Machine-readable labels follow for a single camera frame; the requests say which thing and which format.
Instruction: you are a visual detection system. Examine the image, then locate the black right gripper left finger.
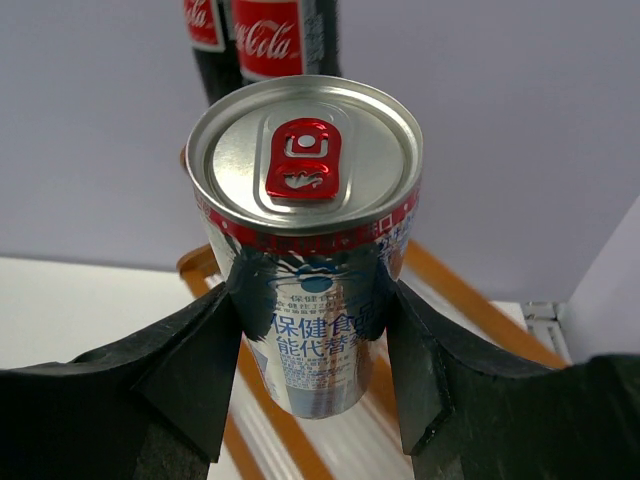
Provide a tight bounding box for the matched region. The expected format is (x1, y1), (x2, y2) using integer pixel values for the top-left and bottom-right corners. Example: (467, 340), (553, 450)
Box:
(1, 285), (241, 479)

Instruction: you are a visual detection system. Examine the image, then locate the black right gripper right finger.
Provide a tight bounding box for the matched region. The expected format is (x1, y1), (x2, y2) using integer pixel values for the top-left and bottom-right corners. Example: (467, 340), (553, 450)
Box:
(387, 284), (639, 479)

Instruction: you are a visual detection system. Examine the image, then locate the energy drink can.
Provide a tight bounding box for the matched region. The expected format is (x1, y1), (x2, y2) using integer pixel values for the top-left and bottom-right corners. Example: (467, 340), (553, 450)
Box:
(185, 75), (423, 419)

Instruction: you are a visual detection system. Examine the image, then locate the cola glass bottle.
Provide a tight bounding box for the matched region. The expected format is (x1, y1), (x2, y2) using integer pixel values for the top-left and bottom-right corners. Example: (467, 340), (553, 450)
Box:
(231, 0), (342, 84)
(183, 0), (243, 104)

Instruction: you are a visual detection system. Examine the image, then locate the orange wooden two-tier shelf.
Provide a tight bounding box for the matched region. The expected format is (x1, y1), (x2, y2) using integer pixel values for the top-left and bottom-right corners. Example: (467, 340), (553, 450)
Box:
(175, 238), (569, 480)

